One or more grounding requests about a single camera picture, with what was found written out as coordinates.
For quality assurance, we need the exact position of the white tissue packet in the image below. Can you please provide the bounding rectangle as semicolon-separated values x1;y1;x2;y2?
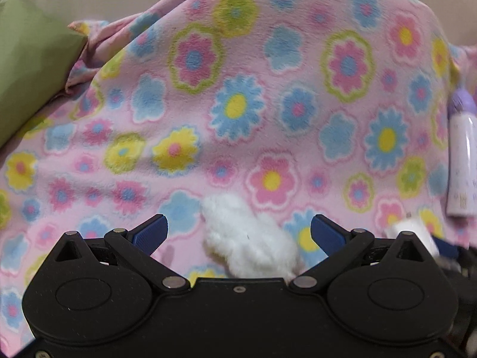
385;214;442;258

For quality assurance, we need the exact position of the pink floral fleece blanket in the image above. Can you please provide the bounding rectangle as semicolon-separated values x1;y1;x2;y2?
0;0;477;355

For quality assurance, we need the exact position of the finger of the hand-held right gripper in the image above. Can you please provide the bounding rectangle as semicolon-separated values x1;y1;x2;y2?
432;237;460;260

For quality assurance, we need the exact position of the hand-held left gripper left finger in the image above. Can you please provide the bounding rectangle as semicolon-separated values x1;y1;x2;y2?
43;214;191;291

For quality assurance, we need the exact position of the white plush toy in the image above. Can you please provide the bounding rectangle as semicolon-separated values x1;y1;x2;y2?
201;194;304;280

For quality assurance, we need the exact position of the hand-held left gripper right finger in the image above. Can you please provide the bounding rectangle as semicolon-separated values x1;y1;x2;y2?
290;214;435;292

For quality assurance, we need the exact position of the purple and white bottle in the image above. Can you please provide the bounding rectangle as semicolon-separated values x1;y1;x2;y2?
445;86;477;217

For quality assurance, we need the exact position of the green cushion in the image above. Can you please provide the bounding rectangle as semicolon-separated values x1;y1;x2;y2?
0;0;86;148

